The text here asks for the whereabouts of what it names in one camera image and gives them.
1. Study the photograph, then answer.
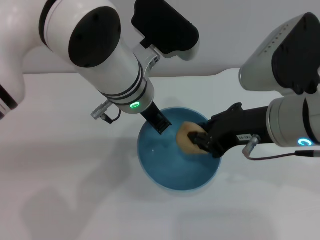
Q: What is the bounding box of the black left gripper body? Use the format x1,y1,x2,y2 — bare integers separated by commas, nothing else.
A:
139,102,165,129

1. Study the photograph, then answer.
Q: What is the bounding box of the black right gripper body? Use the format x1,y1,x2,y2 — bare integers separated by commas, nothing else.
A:
205,101,272,159

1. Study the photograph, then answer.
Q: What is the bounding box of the arm connector cable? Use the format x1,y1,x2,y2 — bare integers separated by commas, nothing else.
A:
89,99,123,125
241,133,320,161

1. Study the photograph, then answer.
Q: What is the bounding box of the right arm connector cable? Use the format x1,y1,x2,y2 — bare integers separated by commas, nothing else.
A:
241,133,320,161

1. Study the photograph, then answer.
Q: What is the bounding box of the left arm connector cable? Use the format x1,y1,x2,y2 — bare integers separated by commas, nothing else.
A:
89,99,123,125

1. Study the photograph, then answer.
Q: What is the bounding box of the beige egg yolk pastry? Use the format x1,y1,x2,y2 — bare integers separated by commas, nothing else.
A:
175,121,210,155

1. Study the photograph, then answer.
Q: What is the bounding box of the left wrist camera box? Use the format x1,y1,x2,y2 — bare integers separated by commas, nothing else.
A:
130,0,201,62

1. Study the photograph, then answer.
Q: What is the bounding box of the blue ceramic bowl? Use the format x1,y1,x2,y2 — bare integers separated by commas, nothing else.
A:
137,107,223,198

